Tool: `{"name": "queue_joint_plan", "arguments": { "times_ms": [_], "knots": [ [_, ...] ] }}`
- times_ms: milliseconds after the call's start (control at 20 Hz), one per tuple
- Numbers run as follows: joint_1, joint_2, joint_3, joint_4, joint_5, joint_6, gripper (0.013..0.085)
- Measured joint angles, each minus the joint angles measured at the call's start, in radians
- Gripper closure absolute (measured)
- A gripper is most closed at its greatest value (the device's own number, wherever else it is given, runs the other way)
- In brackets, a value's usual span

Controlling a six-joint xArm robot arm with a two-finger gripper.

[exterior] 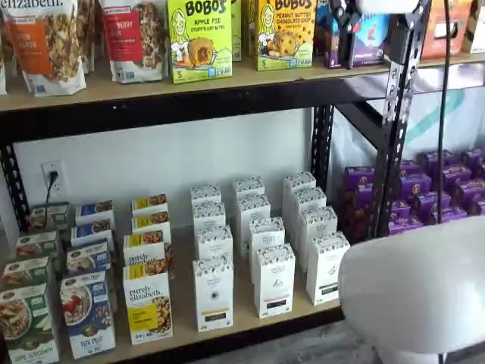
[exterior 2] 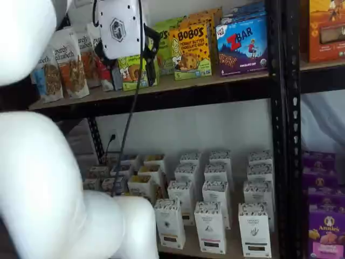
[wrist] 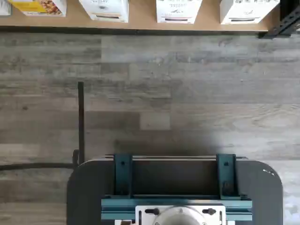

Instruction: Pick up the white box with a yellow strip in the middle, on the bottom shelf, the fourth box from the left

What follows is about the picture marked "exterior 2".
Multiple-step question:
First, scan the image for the white box pink strip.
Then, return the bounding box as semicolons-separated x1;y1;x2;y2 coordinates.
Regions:
202;179;232;230
209;150;233;169
194;201;227;255
204;162;233;189

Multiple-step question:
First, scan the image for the white box with dark picture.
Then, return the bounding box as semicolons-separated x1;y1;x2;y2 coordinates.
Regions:
120;154;140;167
101;176;127;196
110;164;134;179

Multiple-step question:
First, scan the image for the orange snack box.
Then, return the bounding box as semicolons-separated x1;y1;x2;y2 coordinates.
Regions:
308;0;345;64

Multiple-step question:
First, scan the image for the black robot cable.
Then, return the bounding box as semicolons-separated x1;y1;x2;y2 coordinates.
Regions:
92;0;144;197

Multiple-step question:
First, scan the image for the white box with pasta picture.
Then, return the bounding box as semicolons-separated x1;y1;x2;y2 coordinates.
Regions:
127;175;155;203
143;154;166;171
137;165;163;185

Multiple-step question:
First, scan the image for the yellow Bobo's peanut butter box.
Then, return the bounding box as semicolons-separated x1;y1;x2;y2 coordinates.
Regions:
168;21;213;81
179;12;217;74
188;7;223;71

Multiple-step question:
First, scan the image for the white draped sheet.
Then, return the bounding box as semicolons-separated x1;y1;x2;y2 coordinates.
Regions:
300;90;345;153

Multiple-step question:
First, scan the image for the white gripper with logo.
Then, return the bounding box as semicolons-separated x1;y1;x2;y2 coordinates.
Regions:
94;0;160;87

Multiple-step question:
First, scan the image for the purely elizabeth bag red label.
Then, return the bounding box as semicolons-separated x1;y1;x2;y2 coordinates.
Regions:
87;23;114;92

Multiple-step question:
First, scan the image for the white box yellow strip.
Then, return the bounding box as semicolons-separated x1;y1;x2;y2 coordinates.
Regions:
180;152;203;169
153;199;187;250
174;162;202;189
167;180;195;226

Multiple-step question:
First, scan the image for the purely elizabeth bag blue label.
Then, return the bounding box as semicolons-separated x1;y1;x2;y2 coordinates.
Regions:
30;44;65;105

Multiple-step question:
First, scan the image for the green Bobo's apple pie box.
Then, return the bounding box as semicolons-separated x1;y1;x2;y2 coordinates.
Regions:
154;15;187;31
153;25;176;77
117;53;160;92

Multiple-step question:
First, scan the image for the white box with brown picture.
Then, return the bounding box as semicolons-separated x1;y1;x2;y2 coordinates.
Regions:
82;178;102;191
88;165;110;180

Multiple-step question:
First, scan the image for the blue Z Bar box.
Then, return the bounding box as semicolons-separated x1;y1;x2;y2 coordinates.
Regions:
222;2;266;16
215;15;270;77
220;10;267;25

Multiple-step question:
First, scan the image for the purely elizabeth bag orange label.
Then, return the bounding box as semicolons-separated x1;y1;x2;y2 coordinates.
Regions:
76;30;102;89
53;28;90;99

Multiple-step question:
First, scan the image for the purple Annie's box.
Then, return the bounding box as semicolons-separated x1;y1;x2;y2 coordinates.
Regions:
307;188;345;214
301;151;336;176
308;205;345;259
301;172;342;195

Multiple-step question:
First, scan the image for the black power plug cord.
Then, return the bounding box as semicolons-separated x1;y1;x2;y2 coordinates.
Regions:
103;133;118;166

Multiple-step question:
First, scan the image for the white box green strip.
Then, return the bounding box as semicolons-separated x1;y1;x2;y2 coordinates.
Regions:
247;151;273;169
246;163;274;187
238;202;272;258
243;180;274;233

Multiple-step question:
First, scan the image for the black metal shelving rack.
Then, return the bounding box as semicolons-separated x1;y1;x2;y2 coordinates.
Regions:
26;0;288;259
284;0;345;259

